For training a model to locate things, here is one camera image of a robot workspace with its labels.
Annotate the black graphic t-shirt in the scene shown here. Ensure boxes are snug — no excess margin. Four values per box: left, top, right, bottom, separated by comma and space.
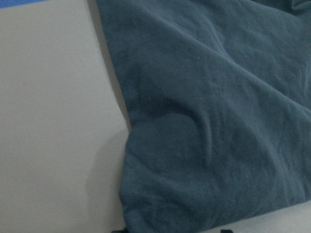
97, 0, 311, 233

